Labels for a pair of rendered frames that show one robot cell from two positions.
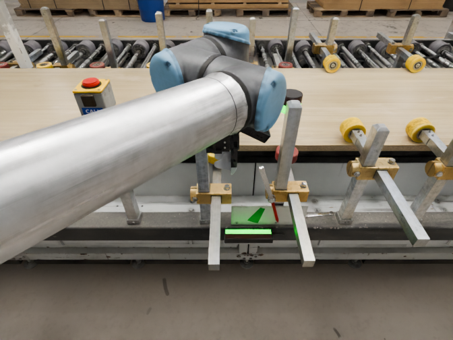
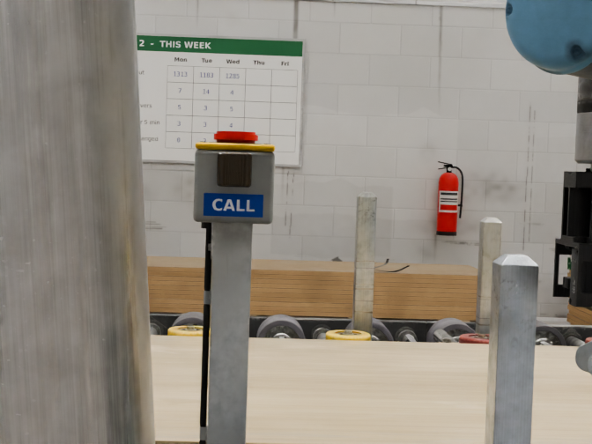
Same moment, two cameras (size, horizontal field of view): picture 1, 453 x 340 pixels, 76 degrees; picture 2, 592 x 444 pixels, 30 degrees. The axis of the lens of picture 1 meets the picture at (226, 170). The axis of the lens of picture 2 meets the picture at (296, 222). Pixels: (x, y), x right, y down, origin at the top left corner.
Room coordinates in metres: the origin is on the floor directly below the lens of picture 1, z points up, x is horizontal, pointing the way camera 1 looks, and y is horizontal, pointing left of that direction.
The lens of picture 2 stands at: (-0.33, 0.32, 1.20)
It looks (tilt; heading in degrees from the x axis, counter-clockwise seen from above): 3 degrees down; 357
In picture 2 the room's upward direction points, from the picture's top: 2 degrees clockwise
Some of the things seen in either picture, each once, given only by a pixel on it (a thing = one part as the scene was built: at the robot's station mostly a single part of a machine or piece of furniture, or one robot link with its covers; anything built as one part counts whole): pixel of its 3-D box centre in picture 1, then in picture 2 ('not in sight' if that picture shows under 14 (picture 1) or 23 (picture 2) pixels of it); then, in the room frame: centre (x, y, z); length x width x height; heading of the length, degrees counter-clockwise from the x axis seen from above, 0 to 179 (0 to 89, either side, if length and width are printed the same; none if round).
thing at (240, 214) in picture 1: (268, 215); not in sight; (0.65, -0.15, 0.75); 0.26 x 0.01 x 0.10; 90
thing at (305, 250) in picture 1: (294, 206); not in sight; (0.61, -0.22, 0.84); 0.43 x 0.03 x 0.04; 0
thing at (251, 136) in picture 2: (91, 83); (235, 141); (0.67, 0.33, 1.22); 0.04 x 0.04 x 0.02
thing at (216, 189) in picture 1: (211, 193); not in sight; (0.67, 0.05, 0.84); 0.13 x 0.06 x 0.05; 90
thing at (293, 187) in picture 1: (286, 190); not in sight; (0.68, -0.20, 0.85); 0.13 x 0.06 x 0.05; 90
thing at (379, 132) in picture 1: (356, 187); not in sight; (0.67, -0.43, 0.86); 0.03 x 0.03 x 0.48; 0
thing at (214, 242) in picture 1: (216, 206); not in sight; (0.62, 0.03, 0.83); 0.43 x 0.03 x 0.04; 0
